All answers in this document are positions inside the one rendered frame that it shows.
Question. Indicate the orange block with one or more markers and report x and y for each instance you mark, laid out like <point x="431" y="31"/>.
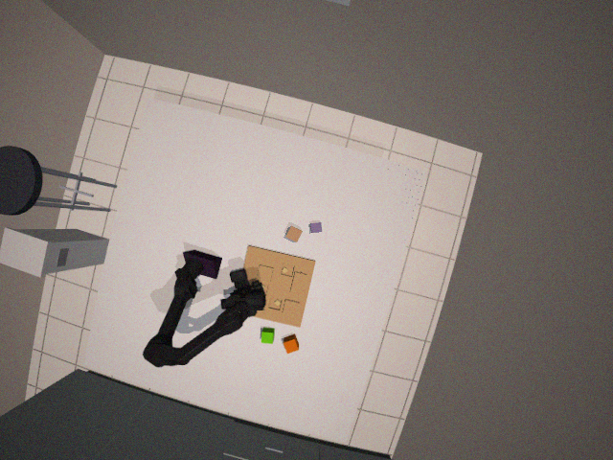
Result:
<point x="291" y="343"/>

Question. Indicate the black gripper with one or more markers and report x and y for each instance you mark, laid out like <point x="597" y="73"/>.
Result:
<point x="239" y="278"/>

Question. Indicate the tan puzzle board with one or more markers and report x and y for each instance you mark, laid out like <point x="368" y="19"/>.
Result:
<point x="291" y="288"/>

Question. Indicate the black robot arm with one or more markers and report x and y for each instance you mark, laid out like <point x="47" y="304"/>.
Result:
<point x="159" y="350"/>

